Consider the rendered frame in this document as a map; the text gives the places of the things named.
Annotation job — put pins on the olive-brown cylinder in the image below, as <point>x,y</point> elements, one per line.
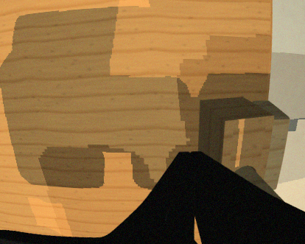
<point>248,173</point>

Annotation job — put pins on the light wooden board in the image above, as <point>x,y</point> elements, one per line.
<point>97,97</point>

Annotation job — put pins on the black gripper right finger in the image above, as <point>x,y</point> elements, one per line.
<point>231,210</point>

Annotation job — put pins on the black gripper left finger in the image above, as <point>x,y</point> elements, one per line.
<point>166,216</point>

